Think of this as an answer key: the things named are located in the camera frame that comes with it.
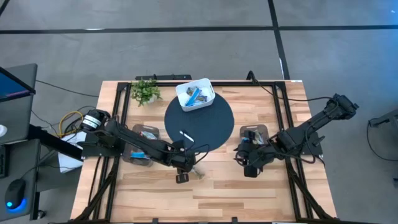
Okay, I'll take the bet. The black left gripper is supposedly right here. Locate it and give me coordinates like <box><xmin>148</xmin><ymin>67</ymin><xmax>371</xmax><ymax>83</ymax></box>
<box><xmin>167</xmin><ymin>139</ymin><xmax>198</xmax><ymax>175</ymax></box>

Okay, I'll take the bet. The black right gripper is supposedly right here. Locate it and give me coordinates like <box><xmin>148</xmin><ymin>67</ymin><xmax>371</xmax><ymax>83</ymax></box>
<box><xmin>238</xmin><ymin>141</ymin><xmax>274</xmax><ymax>167</ymax></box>

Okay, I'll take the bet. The white plastic bin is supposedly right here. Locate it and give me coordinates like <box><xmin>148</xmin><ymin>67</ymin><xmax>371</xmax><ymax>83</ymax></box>
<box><xmin>175</xmin><ymin>77</ymin><xmax>216</xmax><ymax>112</ymax></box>

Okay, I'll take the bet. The smoky transparent plastic tray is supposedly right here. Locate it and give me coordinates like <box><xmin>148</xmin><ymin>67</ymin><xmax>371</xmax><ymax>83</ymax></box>
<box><xmin>239</xmin><ymin>124</ymin><xmax>271</xmax><ymax>147</ymax></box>
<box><xmin>123</xmin><ymin>124</ymin><xmax>161</xmax><ymax>167</ymax></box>

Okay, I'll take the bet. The white label strip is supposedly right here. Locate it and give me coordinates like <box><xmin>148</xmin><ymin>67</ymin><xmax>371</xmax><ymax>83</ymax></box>
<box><xmin>178</xmin><ymin>130</ymin><xmax>195</xmax><ymax>143</ymax></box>

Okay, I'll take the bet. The round dark blue mat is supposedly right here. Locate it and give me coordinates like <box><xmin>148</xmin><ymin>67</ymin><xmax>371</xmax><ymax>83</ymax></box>
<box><xmin>164</xmin><ymin>92</ymin><xmax>235</xmax><ymax>153</ymax></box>

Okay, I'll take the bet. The small green potted plant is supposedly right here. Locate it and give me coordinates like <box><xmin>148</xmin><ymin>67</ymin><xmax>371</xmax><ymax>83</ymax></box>
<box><xmin>129</xmin><ymin>79</ymin><xmax>162</xmax><ymax>106</ymax></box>

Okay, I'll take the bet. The black power strip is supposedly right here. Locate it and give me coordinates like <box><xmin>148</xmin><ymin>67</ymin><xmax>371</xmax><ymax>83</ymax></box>
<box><xmin>135</xmin><ymin>73</ymin><xmax>193</xmax><ymax>81</ymax></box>

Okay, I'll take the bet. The white paper sheet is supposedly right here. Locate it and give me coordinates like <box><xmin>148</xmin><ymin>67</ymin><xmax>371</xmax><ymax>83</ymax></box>
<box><xmin>57</xmin><ymin>129</ymin><xmax>91</xmax><ymax>174</ymax></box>

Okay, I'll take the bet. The black support beam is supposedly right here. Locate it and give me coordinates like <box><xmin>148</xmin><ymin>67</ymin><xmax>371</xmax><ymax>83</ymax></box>
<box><xmin>27</xmin><ymin>124</ymin><xmax>83</xmax><ymax>162</ymax></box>

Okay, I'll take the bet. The grey metal stand leg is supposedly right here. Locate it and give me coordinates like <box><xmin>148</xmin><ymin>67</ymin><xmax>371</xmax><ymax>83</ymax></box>
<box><xmin>368</xmin><ymin>108</ymin><xmax>398</xmax><ymax>128</ymax></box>

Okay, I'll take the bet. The grey desk surface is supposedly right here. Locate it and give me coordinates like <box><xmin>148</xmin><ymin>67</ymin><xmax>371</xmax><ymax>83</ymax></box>
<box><xmin>0</xmin><ymin>63</ymin><xmax>38</xmax><ymax>146</ymax></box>
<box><xmin>0</xmin><ymin>139</ymin><xmax>42</xmax><ymax>220</ymax></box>

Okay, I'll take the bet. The black computer mouse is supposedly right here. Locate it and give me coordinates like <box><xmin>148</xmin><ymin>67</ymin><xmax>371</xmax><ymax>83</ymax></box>
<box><xmin>4</xmin><ymin>179</ymin><xmax>27</xmax><ymax>212</ymax></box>

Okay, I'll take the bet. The black keyboard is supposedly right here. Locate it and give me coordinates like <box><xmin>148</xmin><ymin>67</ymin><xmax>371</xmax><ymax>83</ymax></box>
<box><xmin>0</xmin><ymin>145</ymin><xmax>9</xmax><ymax>179</ymax></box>

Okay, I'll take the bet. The monitor with blue screen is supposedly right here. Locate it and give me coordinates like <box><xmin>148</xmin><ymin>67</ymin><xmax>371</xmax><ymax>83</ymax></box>
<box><xmin>0</xmin><ymin>66</ymin><xmax>37</xmax><ymax>103</ymax></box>

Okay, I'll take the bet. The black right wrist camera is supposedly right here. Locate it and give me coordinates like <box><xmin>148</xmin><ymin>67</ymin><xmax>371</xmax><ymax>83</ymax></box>
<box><xmin>243</xmin><ymin>164</ymin><xmax>261</xmax><ymax>179</ymax></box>

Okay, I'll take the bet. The black aluminium table frame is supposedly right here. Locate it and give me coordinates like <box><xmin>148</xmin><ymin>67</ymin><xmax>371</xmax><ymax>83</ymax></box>
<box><xmin>73</xmin><ymin>80</ymin><xmax>336</xmax><ymax>224</ymax></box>

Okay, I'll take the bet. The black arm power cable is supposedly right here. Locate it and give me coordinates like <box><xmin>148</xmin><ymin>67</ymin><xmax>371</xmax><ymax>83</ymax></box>
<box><xmin>247</xmin><ymin>70</ymin><xmax>335</xmax><ymax>103</ymax></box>

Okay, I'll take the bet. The yellow cable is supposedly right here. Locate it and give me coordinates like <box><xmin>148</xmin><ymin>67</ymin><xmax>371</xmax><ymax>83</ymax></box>
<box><xmin>58</xmin><ymin>110</ymin><xmax>85</xmax><ymax>138</ymax></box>

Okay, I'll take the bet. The black monitor cable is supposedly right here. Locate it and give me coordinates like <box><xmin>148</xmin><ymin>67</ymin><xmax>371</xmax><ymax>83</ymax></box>
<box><xmin>35</xmin><ymin>80</ymin><xmax>100</xmax><ymax>98</ymax></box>

